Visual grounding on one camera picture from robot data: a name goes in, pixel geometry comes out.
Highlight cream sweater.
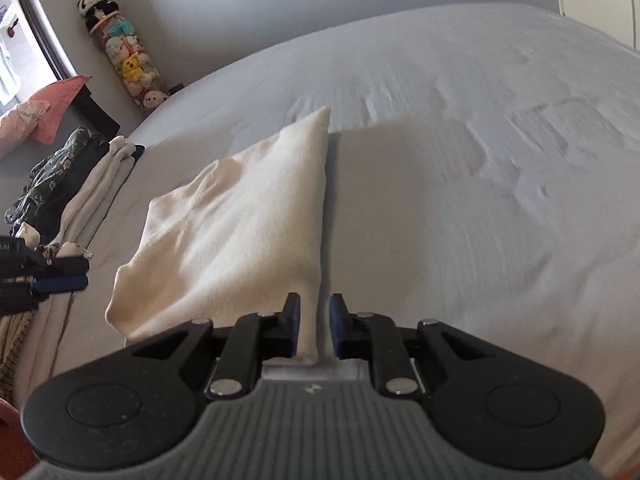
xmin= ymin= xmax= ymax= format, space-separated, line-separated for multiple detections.
xmin=105 ymin=107 xmax=331 ymax=365

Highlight folded beige garment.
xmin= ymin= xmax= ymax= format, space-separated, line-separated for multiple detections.
xmin=40 ymin=136 xmax=137 ymax=252

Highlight black folded garment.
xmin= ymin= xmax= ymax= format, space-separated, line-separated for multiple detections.
xmin=10 ymin=133 xmax=144 ymax=243

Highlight brown striped garment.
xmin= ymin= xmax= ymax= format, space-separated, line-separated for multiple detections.
xmin=1 ymin=312 xmax=36 ymax=408

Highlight white folded garment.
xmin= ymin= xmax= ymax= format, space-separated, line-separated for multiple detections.
xmin=14 ymin=221 xmax=94 ymax=406

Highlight floral black jeans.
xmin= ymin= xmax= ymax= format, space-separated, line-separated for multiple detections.
xmin=4 ymin=127 xmax=101 ymax=233

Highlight pink pillow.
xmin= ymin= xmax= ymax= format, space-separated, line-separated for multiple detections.
xmin=0 ymin=100 xmax=50 ymax=158

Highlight grey bed sheet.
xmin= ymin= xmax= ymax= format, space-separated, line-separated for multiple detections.
xmin=19 ymin=1 xmax=640 ymax=476

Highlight plush toy tube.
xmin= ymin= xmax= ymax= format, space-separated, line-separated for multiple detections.
xmin=77 ymin=0 xmax=169 ymax=115

